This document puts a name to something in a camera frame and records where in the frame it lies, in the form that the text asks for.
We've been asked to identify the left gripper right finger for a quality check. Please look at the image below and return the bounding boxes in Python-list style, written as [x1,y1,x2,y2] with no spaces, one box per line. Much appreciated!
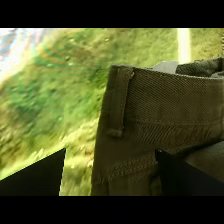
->
[155,148,224,197]

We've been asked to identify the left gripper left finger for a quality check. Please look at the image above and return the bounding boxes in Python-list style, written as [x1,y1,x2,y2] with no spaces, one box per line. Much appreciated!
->
[0,148,67,197]

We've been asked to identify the olive green pants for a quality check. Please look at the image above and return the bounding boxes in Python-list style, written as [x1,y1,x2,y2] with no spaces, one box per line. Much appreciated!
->
[90,56,224,197]

